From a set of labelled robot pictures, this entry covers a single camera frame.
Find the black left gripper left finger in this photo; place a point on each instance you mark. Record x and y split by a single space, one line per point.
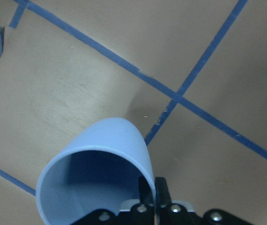
146 194

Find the light blue plastic cup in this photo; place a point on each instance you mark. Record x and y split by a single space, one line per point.
99 169

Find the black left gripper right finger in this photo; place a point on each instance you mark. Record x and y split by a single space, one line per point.
163 197

